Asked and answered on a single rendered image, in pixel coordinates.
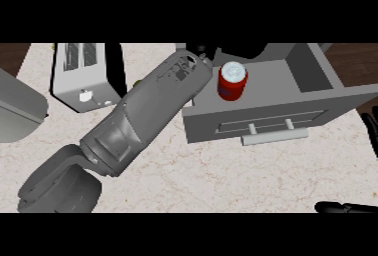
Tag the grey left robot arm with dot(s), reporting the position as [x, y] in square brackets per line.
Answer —
[148, 106]

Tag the grey rounded appliance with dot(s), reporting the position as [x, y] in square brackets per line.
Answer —
[19, 106]

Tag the red can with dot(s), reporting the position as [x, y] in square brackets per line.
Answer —
[232, 82]

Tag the white toaster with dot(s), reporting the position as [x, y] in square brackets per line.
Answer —
[81, 78]

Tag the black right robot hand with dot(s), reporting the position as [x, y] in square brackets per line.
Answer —
[344, 208]

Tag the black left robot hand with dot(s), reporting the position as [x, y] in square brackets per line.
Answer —
[201, 47]

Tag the grey open drawer box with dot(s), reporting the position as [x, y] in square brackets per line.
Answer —
[275, 75]

